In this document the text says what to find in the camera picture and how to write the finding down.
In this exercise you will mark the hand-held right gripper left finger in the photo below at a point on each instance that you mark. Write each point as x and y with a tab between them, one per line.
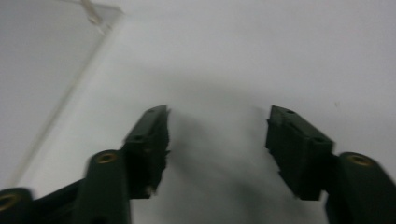
148	149

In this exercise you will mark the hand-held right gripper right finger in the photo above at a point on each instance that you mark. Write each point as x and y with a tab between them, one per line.
297	152

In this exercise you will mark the clear acrylic panel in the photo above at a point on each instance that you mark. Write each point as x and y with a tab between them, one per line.
46	68

